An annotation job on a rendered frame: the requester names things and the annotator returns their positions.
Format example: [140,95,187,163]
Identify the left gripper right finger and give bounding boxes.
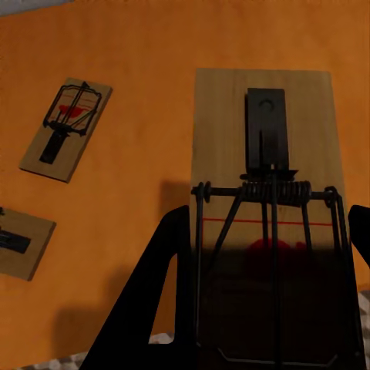
[348,204,370,267]

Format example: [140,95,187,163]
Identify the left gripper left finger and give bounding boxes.
[79,205,196,370]

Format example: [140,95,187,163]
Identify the mousetrap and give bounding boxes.
[18,76,113,183]
[0,207,56,281]
[189,68,367,370]

